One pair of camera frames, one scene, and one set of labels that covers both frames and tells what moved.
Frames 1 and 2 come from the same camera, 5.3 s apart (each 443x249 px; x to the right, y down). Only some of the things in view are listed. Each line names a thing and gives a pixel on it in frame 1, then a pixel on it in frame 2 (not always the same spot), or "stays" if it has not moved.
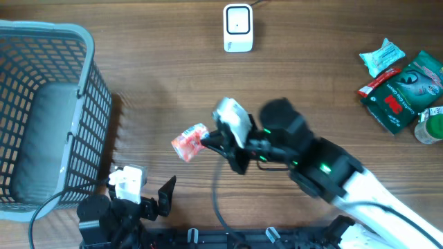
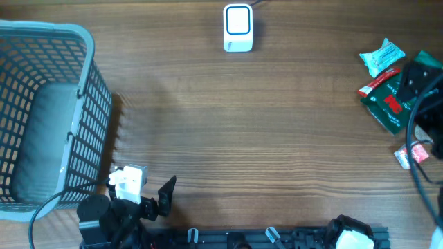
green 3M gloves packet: (392, 106) stays
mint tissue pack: (379, 59) stays
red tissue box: (188, 144) to (418, 153)
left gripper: (150, 211) stays
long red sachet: (364, 90) stays
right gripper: (230, 149) to (409, 92)
